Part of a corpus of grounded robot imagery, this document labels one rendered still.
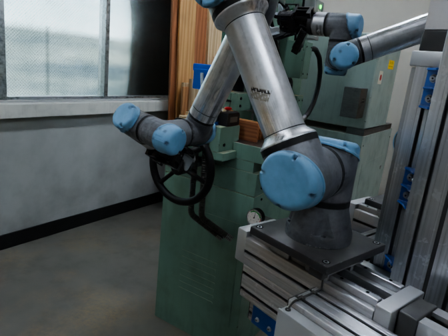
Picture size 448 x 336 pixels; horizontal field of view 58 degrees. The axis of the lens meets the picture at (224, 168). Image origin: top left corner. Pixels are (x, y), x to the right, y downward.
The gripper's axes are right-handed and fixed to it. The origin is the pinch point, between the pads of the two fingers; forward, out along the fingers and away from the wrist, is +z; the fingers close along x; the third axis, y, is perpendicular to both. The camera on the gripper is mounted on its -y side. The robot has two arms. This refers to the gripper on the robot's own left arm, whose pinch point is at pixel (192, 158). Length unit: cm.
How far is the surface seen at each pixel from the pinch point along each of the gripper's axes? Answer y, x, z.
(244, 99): -35.8, -5.6, 25.7
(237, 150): -12.2, 2.9, 20.4
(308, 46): -66, 10, 32
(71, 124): -16, -137, 57
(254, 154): -12.2, 10.4, 20.4
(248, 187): -1.2, 9.5, 26.8
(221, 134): -13.2, 0.9, 9.3
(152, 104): -58, -128, 106
